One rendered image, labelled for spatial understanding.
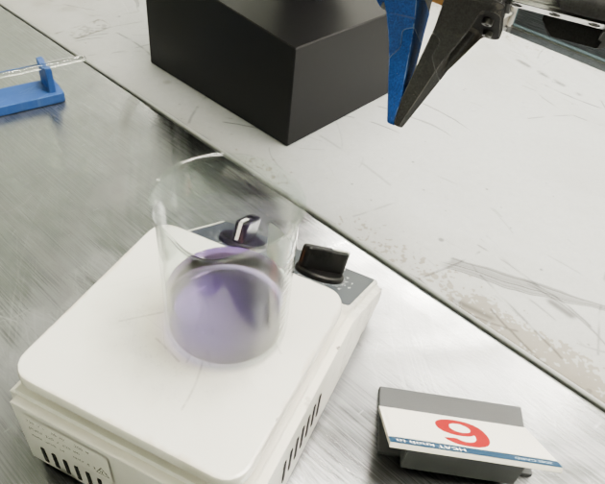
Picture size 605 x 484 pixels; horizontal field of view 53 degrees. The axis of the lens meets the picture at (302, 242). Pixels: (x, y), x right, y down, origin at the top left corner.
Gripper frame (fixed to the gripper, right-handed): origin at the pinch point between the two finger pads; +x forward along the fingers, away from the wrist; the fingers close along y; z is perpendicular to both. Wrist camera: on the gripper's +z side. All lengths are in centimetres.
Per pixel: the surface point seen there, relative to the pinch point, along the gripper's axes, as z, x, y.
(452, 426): -0.5, 18.7, 9.0
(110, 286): 7.9, 16.0, -9.8
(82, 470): 10.1, 24.5, -7.2
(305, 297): 4.4, 13.5, -0.6
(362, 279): -4.8, 13.4, 0.6
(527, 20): -296, -82, -6
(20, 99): -13.2, 11.0, -36.8
